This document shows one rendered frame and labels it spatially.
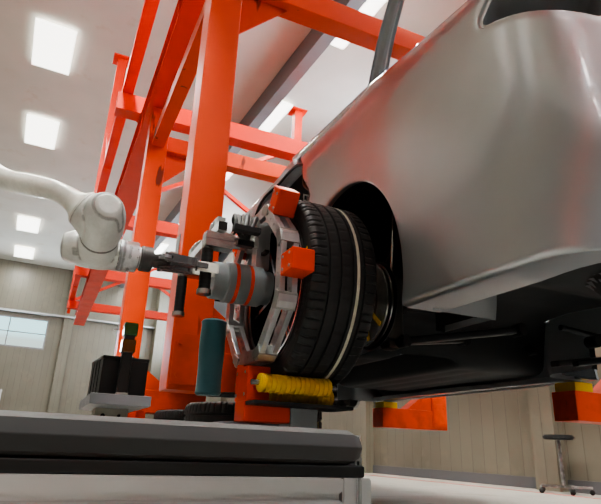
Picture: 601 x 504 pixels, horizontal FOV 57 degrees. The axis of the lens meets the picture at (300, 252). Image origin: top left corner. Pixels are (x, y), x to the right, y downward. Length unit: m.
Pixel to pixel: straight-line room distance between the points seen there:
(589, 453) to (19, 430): 6.42
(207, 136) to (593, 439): 5.22
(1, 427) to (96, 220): 1.07
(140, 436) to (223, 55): 2.54
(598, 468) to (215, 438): 6.26
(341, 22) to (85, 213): 2.26
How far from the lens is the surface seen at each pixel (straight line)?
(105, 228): 1.47
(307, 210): 1.81
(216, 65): 2.82
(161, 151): 4.72
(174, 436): 0.45
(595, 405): 3.56
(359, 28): 3.43
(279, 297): 1.65
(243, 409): 1.81
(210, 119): 2.65
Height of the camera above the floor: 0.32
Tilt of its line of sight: 20 degrees up
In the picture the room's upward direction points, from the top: 2 degrees clockwise
